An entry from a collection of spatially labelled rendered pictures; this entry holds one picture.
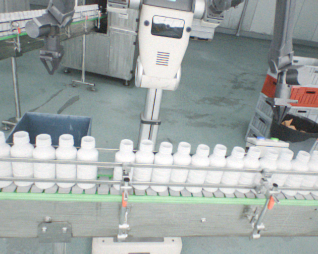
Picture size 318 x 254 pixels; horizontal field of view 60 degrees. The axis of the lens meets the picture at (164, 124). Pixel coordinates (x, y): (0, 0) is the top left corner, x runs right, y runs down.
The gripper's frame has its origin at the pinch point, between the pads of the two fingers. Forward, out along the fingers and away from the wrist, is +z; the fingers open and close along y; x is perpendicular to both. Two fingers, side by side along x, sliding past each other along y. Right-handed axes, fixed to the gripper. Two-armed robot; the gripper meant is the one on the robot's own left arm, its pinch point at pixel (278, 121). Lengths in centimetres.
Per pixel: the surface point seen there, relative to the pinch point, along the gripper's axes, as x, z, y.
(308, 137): 114, 21, 108
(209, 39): 876, -207, 262
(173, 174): -15, 18, -44
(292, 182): -16.4, 19.2, -2.4
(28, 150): -17, 12, -87
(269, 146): -3.5, 9.5, -4.4
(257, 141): -3.4, 7.9, -9.9
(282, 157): -17.3, 10.5, -8.1
